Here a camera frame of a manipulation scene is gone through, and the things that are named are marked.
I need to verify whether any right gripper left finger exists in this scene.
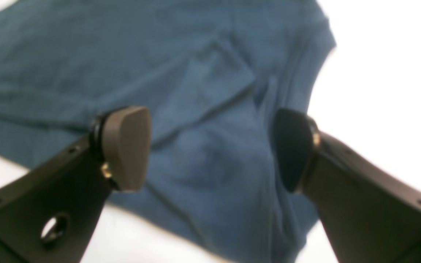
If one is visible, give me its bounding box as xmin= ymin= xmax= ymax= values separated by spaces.
xmin=0 ymin=106 xmax=152 ymax=263

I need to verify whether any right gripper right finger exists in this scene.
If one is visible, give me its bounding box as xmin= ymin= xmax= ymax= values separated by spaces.
xmin=273 ymin=109 xmax=421 ymax=263

